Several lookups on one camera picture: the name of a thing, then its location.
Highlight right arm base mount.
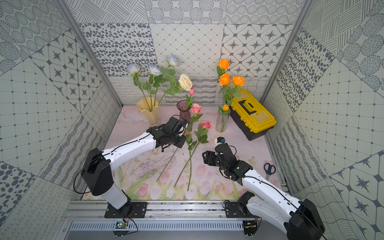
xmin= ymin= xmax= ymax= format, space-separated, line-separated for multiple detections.
xmin=222 ymin=191 xmax=257 ymax=218

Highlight yellow black toolbox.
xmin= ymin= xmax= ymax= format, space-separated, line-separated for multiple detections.
xmin=230 ymin=89 xmax=277 ymax=141

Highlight pink tulip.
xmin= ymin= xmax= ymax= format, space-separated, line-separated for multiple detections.
xmin=186 ymin=88 xmax=195 ymax=110

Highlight floral pink table mat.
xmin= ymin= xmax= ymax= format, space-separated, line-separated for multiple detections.
xmin=114 ymin=107 xmax=272 ymax=201

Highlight yellow tulip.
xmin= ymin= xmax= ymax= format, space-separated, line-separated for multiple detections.
xmin=219 ymin=104 xmax=230 ymax=116

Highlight orange rose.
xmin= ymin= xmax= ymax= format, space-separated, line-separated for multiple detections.
xmin=230 ymin=76 xmax=245 ymax=99
xmin=217 ymin=59 xmax=230 ymax=77
xmin=219 ymin=74 xmax=231 ymax=104

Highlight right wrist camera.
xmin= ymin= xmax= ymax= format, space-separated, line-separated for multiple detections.
xmin=215 ymin=137 xmax=226 ymax=147

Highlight pink rose pair stem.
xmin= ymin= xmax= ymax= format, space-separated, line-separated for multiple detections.
xmin=174 ymin=121 xmax=211 ymax=191

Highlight black scissors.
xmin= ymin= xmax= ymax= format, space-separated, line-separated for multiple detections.
xmin=264 ymin=163 xmax=276 ymax=177

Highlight yellow ruffled vase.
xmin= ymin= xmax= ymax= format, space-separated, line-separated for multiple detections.
xmin=137 ymin=97 xmax=160 ymax=126

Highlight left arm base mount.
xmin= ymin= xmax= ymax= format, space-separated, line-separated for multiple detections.
xmin=104 ymin=197 xmax=148 ymax=219

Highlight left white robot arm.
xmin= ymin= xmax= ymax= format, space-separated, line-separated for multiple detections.
xmin=79 ymin=117 xmax=189 ymax=210

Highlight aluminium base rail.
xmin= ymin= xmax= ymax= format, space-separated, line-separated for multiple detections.
xmin=61 ymin=199 xmax=310 ymax=232

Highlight pink rose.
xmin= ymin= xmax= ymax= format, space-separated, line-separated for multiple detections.
xmin=155 ymin=103 xmax=204 ymax=183

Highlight purple glass vase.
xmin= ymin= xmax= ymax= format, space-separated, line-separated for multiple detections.
xmin=177 ymin=100 xmax=192 ymax=124

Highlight white-blue rose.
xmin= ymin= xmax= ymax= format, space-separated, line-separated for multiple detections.
xmin=148 ymin=65 xmax=167 ymax=108
xmin=161 ymin=55 xmax=179 ymax=78
xmin=127 ymin=63 xmax=153 ymax=112

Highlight clear glass vase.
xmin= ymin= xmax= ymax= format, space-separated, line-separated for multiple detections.
xmin=216 ymin=109 xmax=231 ymax=133

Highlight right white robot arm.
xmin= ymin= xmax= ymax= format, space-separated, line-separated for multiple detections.
xmin=202 ymin=143 xmax=326 ymax=240

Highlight cream white rose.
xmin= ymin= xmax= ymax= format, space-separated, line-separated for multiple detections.
xmin=155 ymin=73 xmax=194 ymax=106

